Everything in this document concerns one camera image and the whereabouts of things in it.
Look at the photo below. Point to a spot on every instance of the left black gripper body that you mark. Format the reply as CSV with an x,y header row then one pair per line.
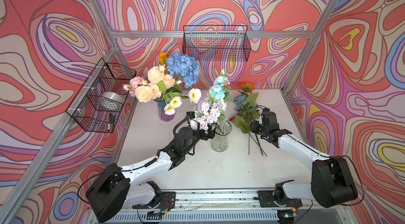
x,y
202,132

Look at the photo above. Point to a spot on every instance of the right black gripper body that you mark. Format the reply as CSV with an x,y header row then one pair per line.
x,y
259,127

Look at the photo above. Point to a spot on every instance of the clear ribbed glass vase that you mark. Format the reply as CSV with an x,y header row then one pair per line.
x,y
220,141

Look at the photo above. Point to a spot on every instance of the lilac white mixed bouquet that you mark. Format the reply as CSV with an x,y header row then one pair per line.
x,y
208,113

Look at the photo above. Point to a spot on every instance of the teal white bouquet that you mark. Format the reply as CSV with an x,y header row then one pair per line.
x,y
247,112

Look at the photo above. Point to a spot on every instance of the pale blue rose stem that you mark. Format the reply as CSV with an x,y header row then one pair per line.
x,y
220,91

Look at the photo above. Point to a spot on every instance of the white yellow-centred poppy stem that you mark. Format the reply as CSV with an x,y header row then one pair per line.
x,y
175,99

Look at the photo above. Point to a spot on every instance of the orange gerbera flower stem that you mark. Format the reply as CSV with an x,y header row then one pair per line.
x,y
247,88

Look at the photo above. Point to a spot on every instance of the peach rose flower stem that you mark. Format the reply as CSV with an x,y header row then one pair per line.
x,y
155,92

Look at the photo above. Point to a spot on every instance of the cream rose flower stem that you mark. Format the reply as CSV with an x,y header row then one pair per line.
x,y
156,74

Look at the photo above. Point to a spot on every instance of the blue hydrangea flower stem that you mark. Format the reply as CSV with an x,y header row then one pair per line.
x,y
184,66

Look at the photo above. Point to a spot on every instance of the orange poppy flower stem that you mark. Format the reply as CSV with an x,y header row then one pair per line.
x,y
162,58

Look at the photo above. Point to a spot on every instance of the pink rose flower stem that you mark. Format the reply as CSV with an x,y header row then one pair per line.
x,y
135,83

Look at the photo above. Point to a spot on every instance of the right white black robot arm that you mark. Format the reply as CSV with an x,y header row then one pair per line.
x,y
331,181

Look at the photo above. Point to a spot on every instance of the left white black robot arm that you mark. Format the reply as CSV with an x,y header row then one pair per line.
x,y
124,187

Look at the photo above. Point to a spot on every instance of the small black device in basket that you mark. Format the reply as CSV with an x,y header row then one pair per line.
x,y
111,119

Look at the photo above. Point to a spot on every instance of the white tape roll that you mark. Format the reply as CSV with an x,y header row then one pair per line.
x,y
113,97

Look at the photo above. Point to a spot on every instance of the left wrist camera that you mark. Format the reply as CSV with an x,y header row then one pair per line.
x,y
191,119

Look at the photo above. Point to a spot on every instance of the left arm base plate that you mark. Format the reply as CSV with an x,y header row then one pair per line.
x,y
164,201

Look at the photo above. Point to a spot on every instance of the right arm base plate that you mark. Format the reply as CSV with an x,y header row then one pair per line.
x,y
276,198

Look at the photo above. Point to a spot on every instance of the black wire basket back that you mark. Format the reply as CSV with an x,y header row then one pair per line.
x,y
216,42

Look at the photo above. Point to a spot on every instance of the black wire basket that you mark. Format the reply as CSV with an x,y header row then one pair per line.
x,y
216,42
89,109

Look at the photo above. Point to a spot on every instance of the black wire basket left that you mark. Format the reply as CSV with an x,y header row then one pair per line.
x,y
89,109

